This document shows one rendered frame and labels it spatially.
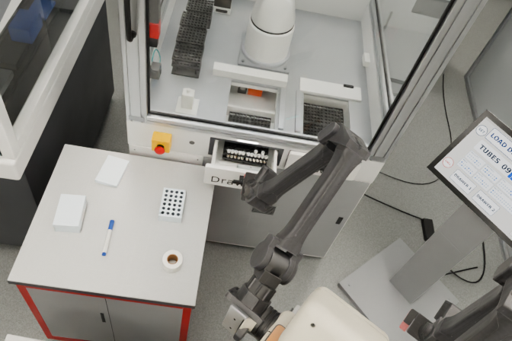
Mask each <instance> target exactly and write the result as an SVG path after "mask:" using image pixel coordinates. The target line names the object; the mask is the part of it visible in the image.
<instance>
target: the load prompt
mask: <svg viewBox="0 0 512 341"><path fill-rule="evenodd" d="M484 138H486V139H487V140H488V141H489V142H490V143H491V144H492V145H493V146H494V147H496V148H497V149H498V150H499V151H501V152H502V153H503V154H504V155H505V156H506V157H508V158H509V159H510V160H511V161H512V141H511V140H510V139H509V138H507V137H506V136H505V135H504V134H502V133H501V132H500V131H499V130H497V129H496V128H495V127H494V128H493V129H492V130H491V131H490V132H489V133H488V134H487V135H486V136H485V137H484Z"/></svg>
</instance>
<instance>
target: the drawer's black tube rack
mask: <svg viewBox="0 0 512 341"><path fill-rule="evenodd" d="M224 149H225V150H227V151H228V149H231V150H232V149H233V150H234V151H235V150H237V151H242V152H243V151H244V152H245V156H246V153H247V152H250V154H251V153H253V154H254V150H258V153H257V155H258V154H260V155H261V152H262V151H264V156H265V155H267V156H268V149H269V148H262V147H257V146H252V145H243V144H239V143H234V142H225V143H224ZM222 159H225V160H230V161H240V162H242V163H249V164H258V165H261V166H263V165H264V164H265V163H264V161H263V162H262V163H261V162H260V160H259V162H256V160H257V159H256V160H255V162H253V158H252V161H249V159H248V161H246V160H245V159H246V158H244V159H243V160H242V159H241V157H240V159H238V156H237V157H236V158H234V155H233V158H230V156H229V158H227V155H225V154H223V153H222ZM265 165H267V162H266V164H265Z"/></svg>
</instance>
